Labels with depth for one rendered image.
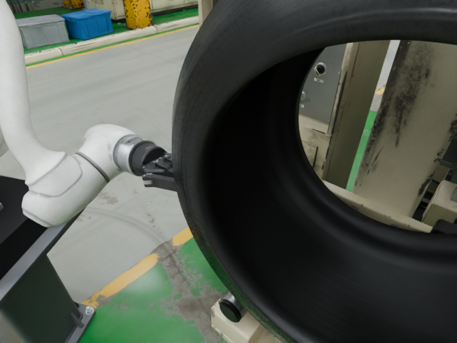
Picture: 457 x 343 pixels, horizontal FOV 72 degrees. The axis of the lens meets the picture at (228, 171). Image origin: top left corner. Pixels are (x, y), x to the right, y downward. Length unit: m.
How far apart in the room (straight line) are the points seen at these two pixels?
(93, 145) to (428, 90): 0.67
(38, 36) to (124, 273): 4.44
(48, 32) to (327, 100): 5.01
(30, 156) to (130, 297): 1.09
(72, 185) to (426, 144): 0.70
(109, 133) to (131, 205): 1.37
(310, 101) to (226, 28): 0.82
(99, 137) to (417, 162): 0.67
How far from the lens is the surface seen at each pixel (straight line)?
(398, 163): 0.69
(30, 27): 5.63
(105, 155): 0.77
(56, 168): 0.75
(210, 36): 0.31
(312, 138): 1.08
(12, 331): 1.42
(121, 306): 1.70
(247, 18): 0.28
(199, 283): 1.69
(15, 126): 0.76
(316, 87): 1.07
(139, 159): 0.70
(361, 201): 0.75
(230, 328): 0.63
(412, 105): 0.64
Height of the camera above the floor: 1.42
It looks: 38 degrees down
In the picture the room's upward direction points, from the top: straight up
